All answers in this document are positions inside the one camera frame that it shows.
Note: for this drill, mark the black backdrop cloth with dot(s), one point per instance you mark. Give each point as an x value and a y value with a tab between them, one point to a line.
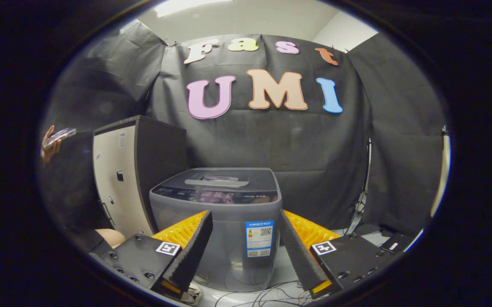
314	149

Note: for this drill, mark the smartphone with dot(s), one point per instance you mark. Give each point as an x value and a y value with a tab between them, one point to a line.
62	135

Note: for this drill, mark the thin light stand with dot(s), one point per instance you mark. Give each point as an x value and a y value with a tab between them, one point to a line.
367	179

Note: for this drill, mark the white shoe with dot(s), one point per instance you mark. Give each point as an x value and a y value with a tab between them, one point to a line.
192	294

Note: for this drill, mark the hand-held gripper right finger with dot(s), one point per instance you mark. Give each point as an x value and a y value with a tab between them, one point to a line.
299	251

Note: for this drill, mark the grey washing machine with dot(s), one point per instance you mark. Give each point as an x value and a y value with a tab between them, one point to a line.
229	238

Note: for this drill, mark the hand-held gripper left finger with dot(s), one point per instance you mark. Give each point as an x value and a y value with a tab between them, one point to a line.
195	251

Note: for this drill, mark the flat black box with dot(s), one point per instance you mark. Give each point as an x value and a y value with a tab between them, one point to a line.
397	244

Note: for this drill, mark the dark washing machine lid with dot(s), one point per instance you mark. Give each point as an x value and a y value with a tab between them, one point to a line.
254	179

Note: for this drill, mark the dark cabinet with beige door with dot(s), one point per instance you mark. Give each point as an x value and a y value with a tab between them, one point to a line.
160	170

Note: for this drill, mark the white pole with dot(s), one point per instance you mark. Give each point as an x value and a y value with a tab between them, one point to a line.
442	170

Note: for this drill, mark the ceiling light panel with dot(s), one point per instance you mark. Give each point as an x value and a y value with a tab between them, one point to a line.
186	6

